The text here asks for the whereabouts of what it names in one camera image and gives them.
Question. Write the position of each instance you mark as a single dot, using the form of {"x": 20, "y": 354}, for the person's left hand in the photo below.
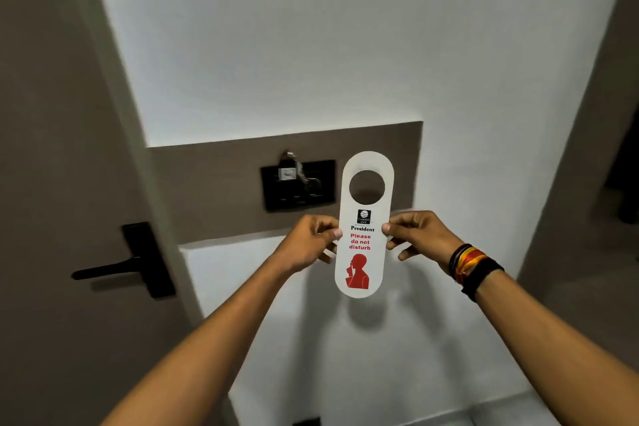
{"x": 299, "y": 246}

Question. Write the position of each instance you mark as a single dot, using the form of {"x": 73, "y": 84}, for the person's right hand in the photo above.
{"x": 429, "y": 236}

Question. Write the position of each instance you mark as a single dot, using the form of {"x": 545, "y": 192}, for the person's right thumb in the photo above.
{"x": 395, "y": 228}

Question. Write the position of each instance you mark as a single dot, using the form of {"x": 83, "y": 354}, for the person's left thumb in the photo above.
{"x": 330, "y": 234}

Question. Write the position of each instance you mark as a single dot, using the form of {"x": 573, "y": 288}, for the white door hanger sign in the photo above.
{"x": 363, "y": 261}

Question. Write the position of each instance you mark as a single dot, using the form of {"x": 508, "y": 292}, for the person's left forearm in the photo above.
{"x": 209, "y": 341}

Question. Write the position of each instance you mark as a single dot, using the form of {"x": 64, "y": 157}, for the person's right forearm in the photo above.
{"x": 549, "y": 356}

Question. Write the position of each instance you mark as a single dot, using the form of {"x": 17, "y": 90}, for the wide black wristband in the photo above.
{"x": 482, "y": 278}

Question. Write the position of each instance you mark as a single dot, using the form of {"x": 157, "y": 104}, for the small black fixture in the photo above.
{"x": 307, "y": 422}

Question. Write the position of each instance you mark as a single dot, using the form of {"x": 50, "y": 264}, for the brown side panel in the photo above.
{"x": 589, "y": 191}

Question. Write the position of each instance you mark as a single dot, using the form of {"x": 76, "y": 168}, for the grey-brown door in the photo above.
{"x": 50, "y": 166}

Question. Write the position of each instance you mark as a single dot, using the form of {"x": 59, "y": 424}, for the black key card switch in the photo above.
{"x": 319, "y": 193}

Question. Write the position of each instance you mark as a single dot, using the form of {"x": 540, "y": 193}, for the brown wall panel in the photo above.
{"x": 209, "y": 186}

